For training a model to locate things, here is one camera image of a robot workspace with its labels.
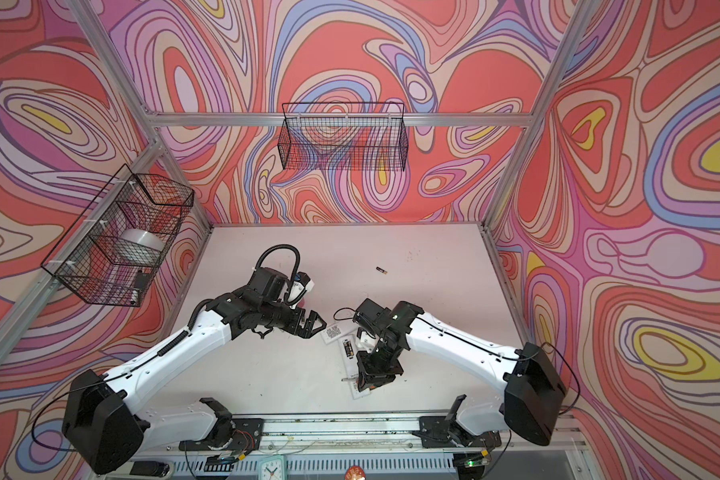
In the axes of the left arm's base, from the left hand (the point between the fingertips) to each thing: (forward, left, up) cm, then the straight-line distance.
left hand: (317, 319), depth 78 cm
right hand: (-18, -14, -4) cm, 23 cm away
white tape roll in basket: (+10, +41, +19) cm, 46 cm away
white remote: (-7, -9, -14) cm, 18 cm away
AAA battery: (+26, -19, -13) cm, 34 cm away
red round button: (-32, -10, -14) cm, 37 cm away
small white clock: (-31, +9, -12) cm, 35 cm away
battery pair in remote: (-3, -8, -13) cm, 15 cm away
